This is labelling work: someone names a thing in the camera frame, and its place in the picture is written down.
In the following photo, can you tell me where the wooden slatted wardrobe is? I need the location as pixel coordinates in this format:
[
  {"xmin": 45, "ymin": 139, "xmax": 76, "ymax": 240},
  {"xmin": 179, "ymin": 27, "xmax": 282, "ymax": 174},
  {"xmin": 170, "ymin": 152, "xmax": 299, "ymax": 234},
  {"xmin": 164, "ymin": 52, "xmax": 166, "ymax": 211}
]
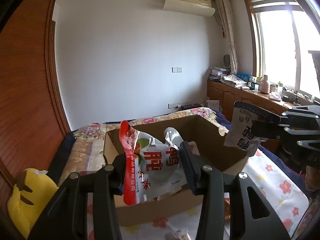
[{"xmin": 0, "ymin": 0, "xmax": 72, "ymax": 220}]

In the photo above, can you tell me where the pink bottle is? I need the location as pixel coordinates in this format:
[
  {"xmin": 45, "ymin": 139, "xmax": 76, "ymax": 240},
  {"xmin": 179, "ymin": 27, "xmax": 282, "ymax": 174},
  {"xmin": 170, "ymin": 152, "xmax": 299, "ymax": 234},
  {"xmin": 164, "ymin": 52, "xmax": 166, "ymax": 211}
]
[{"xmin": 261, "ymin": 74, "xmax": 270, "ymax": 94}]

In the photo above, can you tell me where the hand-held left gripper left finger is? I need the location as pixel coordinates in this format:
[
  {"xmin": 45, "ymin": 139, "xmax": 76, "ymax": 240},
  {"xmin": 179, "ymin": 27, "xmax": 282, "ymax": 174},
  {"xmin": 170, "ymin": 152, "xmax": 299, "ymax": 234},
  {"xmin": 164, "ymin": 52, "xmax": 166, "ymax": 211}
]
[{"xmin": 29, "ymin": 152, "xmax": 127, "ymax": 240}]

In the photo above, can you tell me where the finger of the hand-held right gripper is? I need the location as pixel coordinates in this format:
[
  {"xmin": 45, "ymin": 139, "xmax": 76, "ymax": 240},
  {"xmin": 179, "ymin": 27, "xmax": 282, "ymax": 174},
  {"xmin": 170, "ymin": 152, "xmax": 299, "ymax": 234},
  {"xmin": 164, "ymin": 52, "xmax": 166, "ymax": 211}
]
[
  {"xmin": 280, "ymin": 105, "xmax": 320, "ymax": 124},
  {"xmin": 251, "ymin": 120, "xmax": 320, "ymax": 153}
]

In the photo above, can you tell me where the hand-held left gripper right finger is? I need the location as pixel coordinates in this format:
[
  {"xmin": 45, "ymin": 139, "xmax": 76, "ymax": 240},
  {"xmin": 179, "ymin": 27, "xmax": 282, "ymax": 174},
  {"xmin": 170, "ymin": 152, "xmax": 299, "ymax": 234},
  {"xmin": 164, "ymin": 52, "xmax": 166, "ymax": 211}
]
[{"xmin": 179, "ymin": 141, "xmax": 290, "ymax": 240}]

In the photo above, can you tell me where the strawberry print tablecloth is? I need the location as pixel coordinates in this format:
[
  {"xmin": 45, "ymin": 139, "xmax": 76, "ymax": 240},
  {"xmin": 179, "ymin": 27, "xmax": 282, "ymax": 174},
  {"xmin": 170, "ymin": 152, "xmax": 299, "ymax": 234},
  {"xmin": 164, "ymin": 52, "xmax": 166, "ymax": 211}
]
[{"xmin": 85, "ymin": 147, "xmax": 309, "ymax": 240}]

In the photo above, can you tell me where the patterned curtain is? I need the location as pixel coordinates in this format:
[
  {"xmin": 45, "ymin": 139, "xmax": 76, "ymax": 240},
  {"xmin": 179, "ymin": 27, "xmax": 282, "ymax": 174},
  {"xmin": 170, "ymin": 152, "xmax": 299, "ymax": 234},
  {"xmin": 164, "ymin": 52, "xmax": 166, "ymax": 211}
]
[{"xmin": 215, "ymin": 0, "xmax": 239, "ymax": 74}]

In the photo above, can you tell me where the person's right hand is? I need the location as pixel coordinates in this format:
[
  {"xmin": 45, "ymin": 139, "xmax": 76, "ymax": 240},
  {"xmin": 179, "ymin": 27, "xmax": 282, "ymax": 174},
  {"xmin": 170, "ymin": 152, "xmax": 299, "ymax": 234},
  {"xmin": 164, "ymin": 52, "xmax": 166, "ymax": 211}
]
[{"xmin": 305, "ymin": 165, "xmax": 320, "ymax": 192}]

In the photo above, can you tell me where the yellow plush toy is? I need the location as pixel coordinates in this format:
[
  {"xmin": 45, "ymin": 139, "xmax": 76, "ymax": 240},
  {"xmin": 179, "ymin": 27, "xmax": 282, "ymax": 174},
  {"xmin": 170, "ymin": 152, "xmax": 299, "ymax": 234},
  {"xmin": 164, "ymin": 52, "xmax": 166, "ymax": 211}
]
[{"xmin": 7, "ymin": 168, "xmax": 59, "ymax": 239}]

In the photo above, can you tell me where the stack of boxes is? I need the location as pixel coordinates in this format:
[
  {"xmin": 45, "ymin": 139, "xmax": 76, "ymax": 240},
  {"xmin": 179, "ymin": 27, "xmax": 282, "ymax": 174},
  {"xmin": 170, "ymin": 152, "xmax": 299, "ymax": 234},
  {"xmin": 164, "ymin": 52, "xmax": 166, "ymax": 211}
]
[{"xmin": 209, "ymin": 66, "xmax": 228, "ymax": 82}]

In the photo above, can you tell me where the brown cardboard box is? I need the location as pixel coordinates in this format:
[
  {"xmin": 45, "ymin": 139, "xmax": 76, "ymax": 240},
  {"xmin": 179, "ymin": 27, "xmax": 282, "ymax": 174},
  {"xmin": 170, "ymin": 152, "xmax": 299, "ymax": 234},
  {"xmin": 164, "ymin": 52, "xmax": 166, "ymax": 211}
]
[{"xmin": 103, "ymin": 115, "xmax": 249, "ymax": 227}]

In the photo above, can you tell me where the folded printed cloth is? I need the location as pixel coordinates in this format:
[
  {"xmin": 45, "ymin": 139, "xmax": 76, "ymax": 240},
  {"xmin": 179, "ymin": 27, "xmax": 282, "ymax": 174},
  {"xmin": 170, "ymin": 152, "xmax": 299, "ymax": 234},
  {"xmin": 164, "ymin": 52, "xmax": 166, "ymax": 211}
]
[{"xmin": 220, "ymin": 74, "xmax": 247, "ymax": 88}]

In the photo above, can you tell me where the wooden cabinet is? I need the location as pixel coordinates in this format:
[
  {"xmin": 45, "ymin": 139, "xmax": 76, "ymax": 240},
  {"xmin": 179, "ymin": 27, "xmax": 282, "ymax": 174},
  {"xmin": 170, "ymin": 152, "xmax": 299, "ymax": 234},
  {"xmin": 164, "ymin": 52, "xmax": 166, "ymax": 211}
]
[{"xmin": 207, "ymin": 79, "xmax": 320, "ymax": 153}]

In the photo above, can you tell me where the small white box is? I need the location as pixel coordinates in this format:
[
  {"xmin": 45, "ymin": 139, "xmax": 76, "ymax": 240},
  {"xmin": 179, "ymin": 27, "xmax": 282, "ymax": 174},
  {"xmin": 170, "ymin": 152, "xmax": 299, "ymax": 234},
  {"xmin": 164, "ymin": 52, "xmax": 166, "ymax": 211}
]
[{"xmin": 206, "ymin": 100, "xmax": 220, "ymax": 112}]

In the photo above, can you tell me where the red white snack packet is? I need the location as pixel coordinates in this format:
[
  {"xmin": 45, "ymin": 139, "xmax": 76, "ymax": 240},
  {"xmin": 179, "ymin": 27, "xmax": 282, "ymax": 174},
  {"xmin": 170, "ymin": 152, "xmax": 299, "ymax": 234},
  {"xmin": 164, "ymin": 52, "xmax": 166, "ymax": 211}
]
[{"xmin": 119, "ymin": 120, "xmax": 188, "ymax": 206}]

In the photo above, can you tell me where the window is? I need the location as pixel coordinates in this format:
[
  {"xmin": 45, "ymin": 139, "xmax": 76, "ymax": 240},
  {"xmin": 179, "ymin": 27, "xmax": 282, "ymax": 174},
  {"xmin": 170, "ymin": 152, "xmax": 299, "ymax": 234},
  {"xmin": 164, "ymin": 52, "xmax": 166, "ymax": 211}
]
[{"xmin": 242, "ymin": 0, "xmax": 320, "ymax": 103}]

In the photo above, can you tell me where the wall air conditioner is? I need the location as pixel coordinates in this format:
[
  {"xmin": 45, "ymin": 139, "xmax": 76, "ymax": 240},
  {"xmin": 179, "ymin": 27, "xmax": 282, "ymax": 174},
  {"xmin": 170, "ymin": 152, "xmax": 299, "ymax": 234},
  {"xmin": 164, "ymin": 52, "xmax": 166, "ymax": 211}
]
[{"xmin": 162, "ymin": 0, "xmax": 216, "ymax": 17}]

